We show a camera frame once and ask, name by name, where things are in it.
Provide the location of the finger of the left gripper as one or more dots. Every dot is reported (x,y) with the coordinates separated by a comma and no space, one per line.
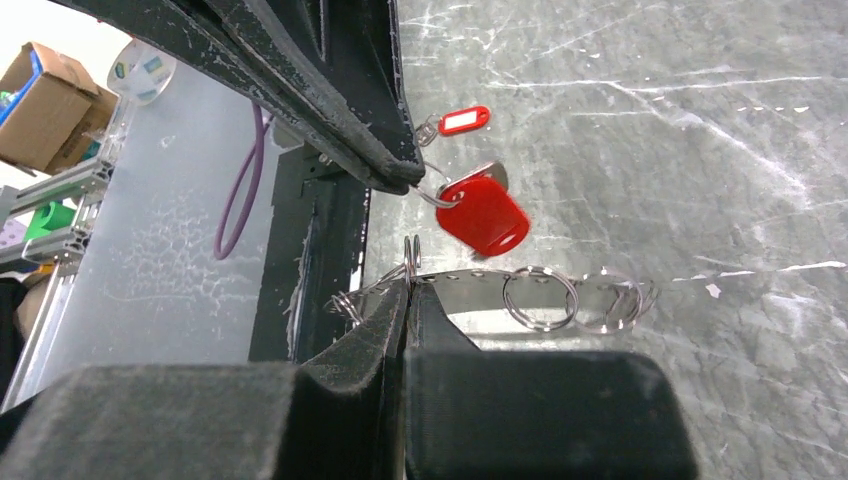
(341,60)
(193,33)

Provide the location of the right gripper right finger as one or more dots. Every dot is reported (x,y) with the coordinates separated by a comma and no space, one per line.
(484,414)

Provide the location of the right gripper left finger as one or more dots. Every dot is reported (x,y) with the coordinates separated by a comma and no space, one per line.
(333,417)

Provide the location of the key with red tag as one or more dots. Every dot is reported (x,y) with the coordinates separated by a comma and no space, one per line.
(481,213)

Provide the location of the clear tape roll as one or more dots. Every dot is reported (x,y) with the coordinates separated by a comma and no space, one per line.
(141,72)

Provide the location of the key with red label fob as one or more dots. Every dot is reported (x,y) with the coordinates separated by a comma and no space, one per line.
(451,124)

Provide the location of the brown cardboard box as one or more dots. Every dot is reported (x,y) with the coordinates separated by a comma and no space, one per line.
(51,110)

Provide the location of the green plastic block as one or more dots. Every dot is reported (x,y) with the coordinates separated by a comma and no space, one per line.
(49,218)

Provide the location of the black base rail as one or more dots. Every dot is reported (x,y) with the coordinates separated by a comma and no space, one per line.
(315,250)

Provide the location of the aluminium frame rail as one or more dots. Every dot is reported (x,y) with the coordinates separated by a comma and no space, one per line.
(57,256)

